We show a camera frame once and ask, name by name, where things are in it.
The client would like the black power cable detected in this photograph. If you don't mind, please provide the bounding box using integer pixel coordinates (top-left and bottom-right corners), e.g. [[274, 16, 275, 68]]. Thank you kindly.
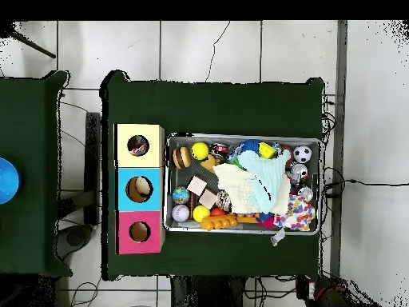
[[322, 167, 409, 196]]

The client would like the yellow ball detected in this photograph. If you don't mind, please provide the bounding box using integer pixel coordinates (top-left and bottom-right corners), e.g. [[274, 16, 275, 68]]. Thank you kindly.
[[190, 141, 210, 161], [192, 205, 211, 224]]

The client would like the orange toy block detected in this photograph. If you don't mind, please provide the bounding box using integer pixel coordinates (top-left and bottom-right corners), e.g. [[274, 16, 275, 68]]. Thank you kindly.
[[200, 214, 239, 231]]

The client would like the blue round bowl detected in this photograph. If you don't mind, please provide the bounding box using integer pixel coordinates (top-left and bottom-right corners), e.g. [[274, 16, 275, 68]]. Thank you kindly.
[[0, 157, 22, 205]]

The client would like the wooden box with three holes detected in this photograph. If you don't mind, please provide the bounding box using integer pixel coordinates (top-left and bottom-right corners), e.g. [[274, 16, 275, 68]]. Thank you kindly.
[[115, 123, 166, 256]]

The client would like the white baseball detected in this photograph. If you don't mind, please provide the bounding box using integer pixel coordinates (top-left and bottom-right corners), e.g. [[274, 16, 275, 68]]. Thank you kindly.
[[171, 204, 190, 223]]

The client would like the cream waffle cloth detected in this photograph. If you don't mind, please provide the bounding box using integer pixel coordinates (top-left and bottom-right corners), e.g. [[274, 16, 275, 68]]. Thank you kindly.
[[212, 162, 292, 216]]

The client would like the colourful ruffled fabric toy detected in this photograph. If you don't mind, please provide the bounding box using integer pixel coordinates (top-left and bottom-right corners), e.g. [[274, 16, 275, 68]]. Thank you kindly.
[[127, 135, 150, 157]]

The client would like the globe print ball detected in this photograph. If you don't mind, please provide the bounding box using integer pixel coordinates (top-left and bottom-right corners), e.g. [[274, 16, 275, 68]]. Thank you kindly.
[[172, 185, 190, 205]]

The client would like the wooden cube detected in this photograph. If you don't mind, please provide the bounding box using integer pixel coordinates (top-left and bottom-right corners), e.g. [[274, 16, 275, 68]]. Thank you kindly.
[[186, 175, 208, 197], [198, 189, 218, 210]]

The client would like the silver wire mesh bin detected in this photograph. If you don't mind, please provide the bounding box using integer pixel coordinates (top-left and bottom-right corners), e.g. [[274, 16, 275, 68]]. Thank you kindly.
[[163, 132, 322, 236]]

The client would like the mint green waffle cloth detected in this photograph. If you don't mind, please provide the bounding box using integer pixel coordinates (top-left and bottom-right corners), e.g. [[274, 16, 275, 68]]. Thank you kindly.
[[237, 149, 292, 213]]

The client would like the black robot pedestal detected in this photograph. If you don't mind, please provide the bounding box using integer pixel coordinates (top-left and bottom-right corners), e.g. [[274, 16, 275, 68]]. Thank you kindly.
[[170, 275, 247, 307]]

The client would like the black tripod leg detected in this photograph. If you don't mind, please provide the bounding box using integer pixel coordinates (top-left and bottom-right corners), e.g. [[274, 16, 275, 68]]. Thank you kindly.
[[0, 22, 57, 59]]

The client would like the dark green tablecloth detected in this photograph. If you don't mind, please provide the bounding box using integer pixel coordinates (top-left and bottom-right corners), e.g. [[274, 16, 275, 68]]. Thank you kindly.
[[100, 70, 326, 282], [0, 70, 72, 277]]

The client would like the brown cream ball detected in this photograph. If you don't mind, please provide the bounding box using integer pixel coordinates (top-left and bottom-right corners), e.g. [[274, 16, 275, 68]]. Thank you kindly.
[[125, 176, 153, 203]]

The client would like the wooden toy burger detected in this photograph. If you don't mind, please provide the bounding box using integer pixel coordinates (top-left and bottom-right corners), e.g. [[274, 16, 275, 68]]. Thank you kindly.
[[172, 146, 192, 169]]

